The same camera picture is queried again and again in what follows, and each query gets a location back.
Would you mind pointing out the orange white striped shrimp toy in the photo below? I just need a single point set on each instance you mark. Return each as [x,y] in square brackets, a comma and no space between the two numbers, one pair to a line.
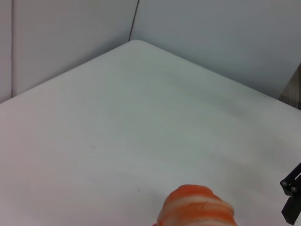
[197,207]

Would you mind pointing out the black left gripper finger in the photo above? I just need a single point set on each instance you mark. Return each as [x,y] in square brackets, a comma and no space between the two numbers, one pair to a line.
[292,188]

